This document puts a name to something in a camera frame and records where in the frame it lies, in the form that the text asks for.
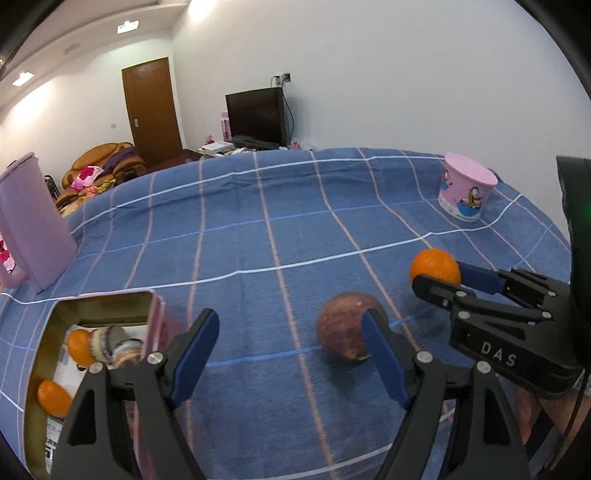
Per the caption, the white tv stand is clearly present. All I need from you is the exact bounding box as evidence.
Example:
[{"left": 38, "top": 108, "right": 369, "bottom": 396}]
[{"left": 195, "top": 140, "right": 290, "bottom": 158}]

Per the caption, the pink cartoon cup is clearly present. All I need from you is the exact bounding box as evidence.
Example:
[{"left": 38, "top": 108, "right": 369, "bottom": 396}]
[{"left": 438, "top": 153, "right": 498, "bottom": 222}]

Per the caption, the brown wooden door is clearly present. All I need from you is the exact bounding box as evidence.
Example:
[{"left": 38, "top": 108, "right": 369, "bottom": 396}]
[{"left": 121, "top": 57, "right": 183, "bottom": 170}]

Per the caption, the purple passion fruit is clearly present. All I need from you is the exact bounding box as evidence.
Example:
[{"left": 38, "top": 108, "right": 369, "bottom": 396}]
[{"left": 315, "top": 291, "right": 388, "bottom": 362}]

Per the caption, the pink flower cushion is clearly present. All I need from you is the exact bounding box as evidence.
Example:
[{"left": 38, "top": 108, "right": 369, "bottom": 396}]
[{"left": 71, "top": 165, "right": 104, "bottom": 191}]

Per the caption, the blue plaid tablecloth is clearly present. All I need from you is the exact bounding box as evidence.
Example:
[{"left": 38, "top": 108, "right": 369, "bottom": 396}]
[{"left": 1, "top": 148, "right": 570, "bottom": 479}]

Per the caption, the brown leather sofa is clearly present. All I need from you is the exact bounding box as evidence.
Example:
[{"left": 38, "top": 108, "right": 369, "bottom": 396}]
[{"left": 55, "top": 142, "right": 147, "bottom": 216}]

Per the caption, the small orange in tin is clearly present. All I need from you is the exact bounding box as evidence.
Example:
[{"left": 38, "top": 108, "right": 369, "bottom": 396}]
[
  {"left": 66, "top": 329, "right": 95, "bottom": 368},
  {"left": 37, "top": 380, "right": 72, "bottom": 418}
]

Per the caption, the black television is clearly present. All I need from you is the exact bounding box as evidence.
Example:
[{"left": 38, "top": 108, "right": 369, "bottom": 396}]
[{"left": 225, "top": 87, "right": 287, "bottom": 147}]

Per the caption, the black power cable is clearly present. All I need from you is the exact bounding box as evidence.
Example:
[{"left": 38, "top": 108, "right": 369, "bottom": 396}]
[{"left": 281, "top": 82, "right": 297, "bottom": 145}]

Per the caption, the lilac electric kettle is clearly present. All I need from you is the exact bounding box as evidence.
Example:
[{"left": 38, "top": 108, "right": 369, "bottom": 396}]
[{"left": 0, "top": 152, "right": 77, "bottom": 293}]

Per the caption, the large orange fruit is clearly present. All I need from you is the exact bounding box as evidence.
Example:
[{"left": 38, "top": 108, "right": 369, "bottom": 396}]
[{"left": 409, "top": 248, "right": 461, "bottom": 285}]

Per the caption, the wall power socket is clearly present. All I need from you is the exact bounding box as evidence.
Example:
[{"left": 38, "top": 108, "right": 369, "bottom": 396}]
[{"left": 270, "top": 73, "right": 291, "bottom": 88}]

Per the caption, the pink tin box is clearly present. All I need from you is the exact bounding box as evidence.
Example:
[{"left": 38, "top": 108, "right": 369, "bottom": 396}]
[{"left": 23, "top": 289, "right": 183, "bottom": 479}]

